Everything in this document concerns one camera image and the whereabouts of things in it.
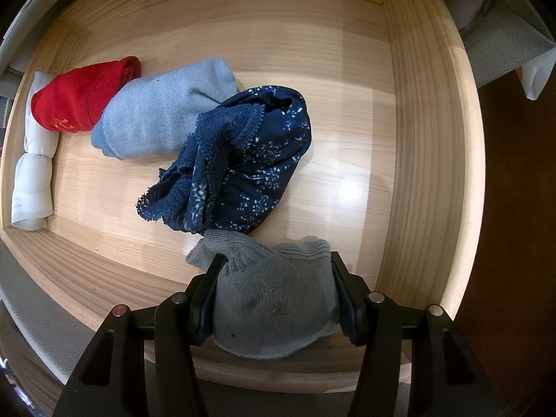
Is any red underwear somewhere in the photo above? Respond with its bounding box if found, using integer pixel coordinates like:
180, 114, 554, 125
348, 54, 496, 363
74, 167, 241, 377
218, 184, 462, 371
30, 56, 142, 133

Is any grey sock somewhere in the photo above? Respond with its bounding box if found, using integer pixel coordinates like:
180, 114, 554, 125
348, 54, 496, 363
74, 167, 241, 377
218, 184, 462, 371
186, 229, 344, 361

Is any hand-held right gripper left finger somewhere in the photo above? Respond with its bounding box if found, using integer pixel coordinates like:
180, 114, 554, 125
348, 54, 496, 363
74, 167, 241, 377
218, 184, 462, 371
52, 255, 227, 417

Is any white sheer rolled cloth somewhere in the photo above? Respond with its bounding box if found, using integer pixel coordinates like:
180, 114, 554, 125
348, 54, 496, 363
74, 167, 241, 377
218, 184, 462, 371
9, 72, 59, 231

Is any light blue underwear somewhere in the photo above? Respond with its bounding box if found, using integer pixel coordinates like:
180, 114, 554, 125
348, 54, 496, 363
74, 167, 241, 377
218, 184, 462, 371
90, 57, 242, 161

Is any wooden drawer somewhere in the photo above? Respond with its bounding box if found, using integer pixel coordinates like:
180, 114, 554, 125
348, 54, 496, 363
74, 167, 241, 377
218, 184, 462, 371
0, 0, 485, 417

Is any navy floral lace underwear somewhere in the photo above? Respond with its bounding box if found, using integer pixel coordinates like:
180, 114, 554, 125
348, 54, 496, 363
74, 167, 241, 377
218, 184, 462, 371
137, 86, 313, 234

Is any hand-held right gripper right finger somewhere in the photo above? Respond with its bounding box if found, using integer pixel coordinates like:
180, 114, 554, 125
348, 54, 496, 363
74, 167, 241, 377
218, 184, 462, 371
330, 251, 500, 417

